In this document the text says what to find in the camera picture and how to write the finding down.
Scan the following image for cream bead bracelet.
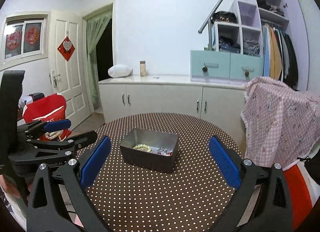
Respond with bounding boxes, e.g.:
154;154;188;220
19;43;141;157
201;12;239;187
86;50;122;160
132;143;153;153

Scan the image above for dark rectangular metal box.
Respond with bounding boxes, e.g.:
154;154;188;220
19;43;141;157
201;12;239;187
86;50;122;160
120;128;179;173

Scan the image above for left hand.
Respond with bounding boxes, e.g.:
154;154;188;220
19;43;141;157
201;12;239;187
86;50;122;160
0;175;21;198

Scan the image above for red orange chair back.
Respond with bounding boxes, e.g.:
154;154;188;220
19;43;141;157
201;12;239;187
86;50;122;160
284;165;312;230

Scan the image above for white panel door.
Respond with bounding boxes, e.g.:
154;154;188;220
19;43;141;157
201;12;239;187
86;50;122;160
48;11;91;129

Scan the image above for white low sideboard cabinet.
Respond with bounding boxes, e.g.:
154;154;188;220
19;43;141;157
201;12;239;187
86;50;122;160
98;75;245;146

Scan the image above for brown polka dot tablecloth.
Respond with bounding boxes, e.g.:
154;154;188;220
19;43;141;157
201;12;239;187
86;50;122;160
72;113;244;231

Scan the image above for white pillow bag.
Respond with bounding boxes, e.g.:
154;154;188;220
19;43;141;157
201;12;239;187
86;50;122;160
108;64;132;78

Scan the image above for red diamond door decoration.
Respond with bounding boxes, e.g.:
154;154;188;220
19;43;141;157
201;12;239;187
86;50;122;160
57;36;75;61

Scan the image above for pink patterned cloth cover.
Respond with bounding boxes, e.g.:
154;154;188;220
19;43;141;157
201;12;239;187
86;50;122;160
241;77;319;170

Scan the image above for beige jar on cabinet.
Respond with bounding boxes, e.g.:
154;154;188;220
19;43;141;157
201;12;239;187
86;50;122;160
139;61;146;77

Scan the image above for window with red paper cuts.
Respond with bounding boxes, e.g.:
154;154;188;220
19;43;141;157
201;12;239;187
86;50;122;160
1;12;50;70

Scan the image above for green door curtain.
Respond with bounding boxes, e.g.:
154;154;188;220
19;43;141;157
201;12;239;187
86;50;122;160
86;10;112;107

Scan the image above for hanging clothes row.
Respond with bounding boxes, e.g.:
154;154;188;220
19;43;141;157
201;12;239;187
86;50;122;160
262;24;298;89

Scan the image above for teal drawer unit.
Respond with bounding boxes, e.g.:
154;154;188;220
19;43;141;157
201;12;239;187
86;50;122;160
190;50;263;82

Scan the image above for white open wardrobe shelf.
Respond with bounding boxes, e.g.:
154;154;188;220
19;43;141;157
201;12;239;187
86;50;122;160
208;0;309;91

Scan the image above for grey metal stair rail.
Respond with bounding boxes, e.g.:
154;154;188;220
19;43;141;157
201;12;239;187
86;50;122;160
197;0;278;35

